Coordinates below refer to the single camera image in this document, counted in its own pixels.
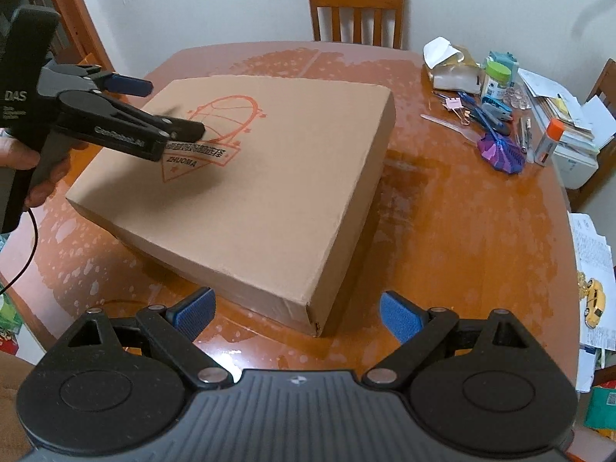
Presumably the brown cardboard box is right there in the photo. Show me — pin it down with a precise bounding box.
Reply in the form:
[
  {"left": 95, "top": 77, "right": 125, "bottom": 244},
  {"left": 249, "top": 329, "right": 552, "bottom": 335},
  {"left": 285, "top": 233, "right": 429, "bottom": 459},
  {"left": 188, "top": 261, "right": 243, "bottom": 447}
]
[{"left": 66, "top": 75, "right": 396, "bottom": 337}]

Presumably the person's left hand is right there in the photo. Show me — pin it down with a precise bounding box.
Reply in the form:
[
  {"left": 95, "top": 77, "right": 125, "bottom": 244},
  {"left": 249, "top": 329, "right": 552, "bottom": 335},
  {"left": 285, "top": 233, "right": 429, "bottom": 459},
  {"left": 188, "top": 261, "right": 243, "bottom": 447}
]
[{"left": 0, "top": 134, "right": 90, "bottom": 211}]

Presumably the purple folded fan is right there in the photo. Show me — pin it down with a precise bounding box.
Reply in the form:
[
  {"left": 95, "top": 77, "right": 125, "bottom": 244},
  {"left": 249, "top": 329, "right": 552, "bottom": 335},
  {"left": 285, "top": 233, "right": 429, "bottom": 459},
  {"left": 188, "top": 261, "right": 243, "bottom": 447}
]
[{"left": 477, "top": 121, "right": 526, "bottom": 175}]

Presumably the orange cap glue stick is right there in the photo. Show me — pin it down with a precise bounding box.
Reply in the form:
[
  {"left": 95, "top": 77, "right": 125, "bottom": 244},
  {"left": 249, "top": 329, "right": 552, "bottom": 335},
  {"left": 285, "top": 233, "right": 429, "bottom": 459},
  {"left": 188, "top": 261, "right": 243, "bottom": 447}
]
[{"left": 534, "top": 118, "right": 565, "bottom": 166}]

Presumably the tissue pack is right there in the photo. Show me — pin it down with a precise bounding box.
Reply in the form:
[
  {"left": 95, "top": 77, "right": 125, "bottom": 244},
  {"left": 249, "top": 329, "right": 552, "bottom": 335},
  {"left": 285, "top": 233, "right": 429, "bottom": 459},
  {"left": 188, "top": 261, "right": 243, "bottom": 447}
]
[{"left": 423, "top": 37, "right": 482, "bottom": 95}]

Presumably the small green lid bottle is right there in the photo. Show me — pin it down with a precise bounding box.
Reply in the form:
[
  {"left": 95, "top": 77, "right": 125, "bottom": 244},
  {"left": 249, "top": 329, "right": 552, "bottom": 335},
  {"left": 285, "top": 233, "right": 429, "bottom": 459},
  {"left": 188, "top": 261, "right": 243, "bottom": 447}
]
[{"left": 481, "top": 60, "right": 512, "bottom": 101}]

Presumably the stack of papers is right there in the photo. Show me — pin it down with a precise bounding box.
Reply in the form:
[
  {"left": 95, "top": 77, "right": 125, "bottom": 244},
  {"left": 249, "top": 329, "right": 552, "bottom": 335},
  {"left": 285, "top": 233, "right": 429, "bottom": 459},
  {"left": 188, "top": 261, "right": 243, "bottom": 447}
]
[{"left": 518, "top": 68, "right": 598, "bottom": 190}]

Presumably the wooden chair right back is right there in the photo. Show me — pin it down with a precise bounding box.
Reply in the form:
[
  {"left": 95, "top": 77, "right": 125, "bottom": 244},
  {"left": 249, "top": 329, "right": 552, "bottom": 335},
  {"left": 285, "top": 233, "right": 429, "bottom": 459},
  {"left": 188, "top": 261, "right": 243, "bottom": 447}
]
[{"left": 567, "top": 59, "right": 615, "bottom": 212}]

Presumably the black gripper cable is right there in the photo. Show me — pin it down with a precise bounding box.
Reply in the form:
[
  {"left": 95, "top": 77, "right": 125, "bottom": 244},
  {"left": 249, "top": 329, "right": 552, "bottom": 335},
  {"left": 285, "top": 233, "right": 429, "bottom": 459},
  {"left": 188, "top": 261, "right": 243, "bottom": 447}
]
[{"left": 0, "top": 205, "right": 40, "bottom": 298}]

